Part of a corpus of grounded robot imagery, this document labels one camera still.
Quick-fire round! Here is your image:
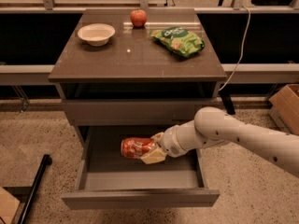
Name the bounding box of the white bowl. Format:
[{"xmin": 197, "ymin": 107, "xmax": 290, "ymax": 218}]
[{"xmin": 78, "ymin": 23, "xmax": 115, "ymax": 47}]

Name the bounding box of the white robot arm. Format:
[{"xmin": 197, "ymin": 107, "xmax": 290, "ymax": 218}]
[{"xmin": 141, "ymin": 107, "xmax": 299, "ymax": 176}]

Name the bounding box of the closed grey top drawer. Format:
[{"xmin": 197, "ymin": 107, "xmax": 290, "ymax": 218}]
[{"xmin": 62, "ymin": 99, "xmax": 217, "ymax": 126}]

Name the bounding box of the grey drawer cabinet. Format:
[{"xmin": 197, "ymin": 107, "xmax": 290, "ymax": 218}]
[{"xmin": 48, "ymin": 7, "xmax": 228, "ymax": 145}]

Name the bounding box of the open grey middle drawer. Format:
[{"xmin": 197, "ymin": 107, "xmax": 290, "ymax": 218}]
[{"xmin": 62, "ymin": 126, "xmax": 220, "ymax": 210}]

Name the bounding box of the black metal leg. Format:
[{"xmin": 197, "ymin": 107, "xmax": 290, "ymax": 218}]
[{"xmin": 17, "ymin": 154, "xmax": 52, "ymax": 224}]

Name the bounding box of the green chip bag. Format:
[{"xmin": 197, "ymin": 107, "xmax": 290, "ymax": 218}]
[{"xmin": 150, "ymin": 26, "xmax": 205, "ymax": 58}]

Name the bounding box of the wooden board corner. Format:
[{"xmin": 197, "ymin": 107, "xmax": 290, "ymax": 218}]
[{"xmin": 0, "ymin": 187, "xmax": 20, "ymax": 224}]

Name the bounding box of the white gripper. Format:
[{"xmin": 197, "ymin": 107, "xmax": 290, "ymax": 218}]
[{"xmin": 140, "ymin": 125, "xmax": 187, "ymax": 164}]

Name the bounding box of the cardboard box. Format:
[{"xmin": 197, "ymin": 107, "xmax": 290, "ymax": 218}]
[{"xmin": 270, "ymin": 84, "xmax": 299, "ymax": 134}]

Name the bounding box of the red apple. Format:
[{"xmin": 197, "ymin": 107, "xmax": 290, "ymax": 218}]
[{"xmin": 130, "ymin": 9, "xmax": 148, "ymax": 28}]

